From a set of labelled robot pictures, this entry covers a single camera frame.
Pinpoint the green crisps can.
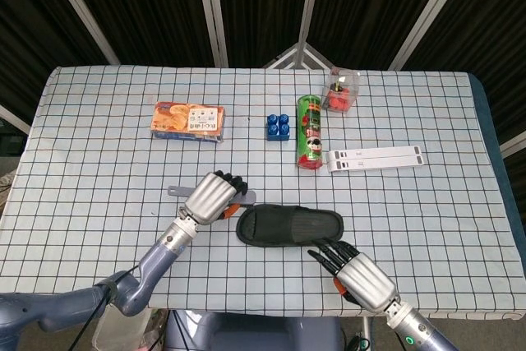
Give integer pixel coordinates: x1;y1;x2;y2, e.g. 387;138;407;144
295;95;325;171

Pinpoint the orange biscuit box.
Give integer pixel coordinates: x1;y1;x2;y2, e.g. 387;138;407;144
148;101;226;144

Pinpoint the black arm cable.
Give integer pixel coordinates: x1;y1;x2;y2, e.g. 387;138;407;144
72;266;139;351

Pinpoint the clear plastic container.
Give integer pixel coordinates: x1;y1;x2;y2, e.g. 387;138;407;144
90;307;153;351

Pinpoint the checked tablecloth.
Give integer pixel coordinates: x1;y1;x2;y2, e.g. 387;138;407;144
0;64;521;321

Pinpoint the grey tool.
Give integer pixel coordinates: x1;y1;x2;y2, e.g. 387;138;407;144
167;184;258;207

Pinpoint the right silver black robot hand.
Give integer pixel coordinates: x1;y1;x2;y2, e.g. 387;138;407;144
307;238;400;313

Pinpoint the black folding screen white frame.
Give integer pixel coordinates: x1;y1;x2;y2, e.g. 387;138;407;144
0;0;526;159

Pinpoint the blue table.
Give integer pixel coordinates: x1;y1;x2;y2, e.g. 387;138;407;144
468;73;526;321

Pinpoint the blue building block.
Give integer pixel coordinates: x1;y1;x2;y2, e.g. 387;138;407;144
265;113;292;141

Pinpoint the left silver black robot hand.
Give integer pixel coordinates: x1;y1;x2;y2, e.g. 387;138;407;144
178;169;250;224

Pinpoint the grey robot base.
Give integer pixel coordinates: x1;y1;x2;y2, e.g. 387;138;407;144
164;309;344;351

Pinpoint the black slipper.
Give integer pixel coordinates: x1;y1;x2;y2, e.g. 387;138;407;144
235;203;345;249

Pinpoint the clear box with red pieces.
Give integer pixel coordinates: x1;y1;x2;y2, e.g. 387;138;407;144
321;67;362;114

